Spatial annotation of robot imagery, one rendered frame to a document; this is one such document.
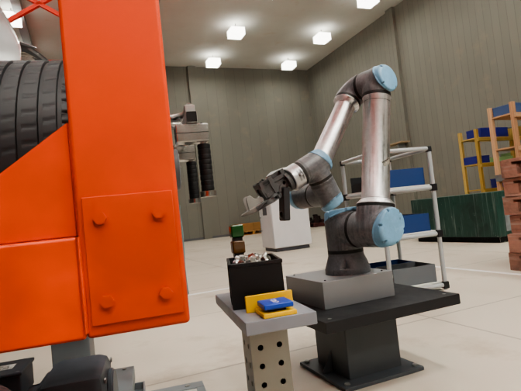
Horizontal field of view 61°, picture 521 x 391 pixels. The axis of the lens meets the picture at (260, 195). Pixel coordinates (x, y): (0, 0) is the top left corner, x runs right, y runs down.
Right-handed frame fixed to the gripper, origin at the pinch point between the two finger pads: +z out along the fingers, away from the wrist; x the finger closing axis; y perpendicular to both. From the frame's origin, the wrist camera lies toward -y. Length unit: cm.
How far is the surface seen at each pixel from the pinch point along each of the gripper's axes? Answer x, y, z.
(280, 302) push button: 47, -15, 17
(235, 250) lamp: 9.2, -6.0, 11.2
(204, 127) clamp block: 25.6, 30.1, 4.3
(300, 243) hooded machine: -581, -173, -222
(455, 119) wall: -765, -194, -835
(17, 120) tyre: 34, 51, 43
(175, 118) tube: 11.9, 37.8, 6.3
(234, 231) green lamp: 9.2, -0.9, 8.3
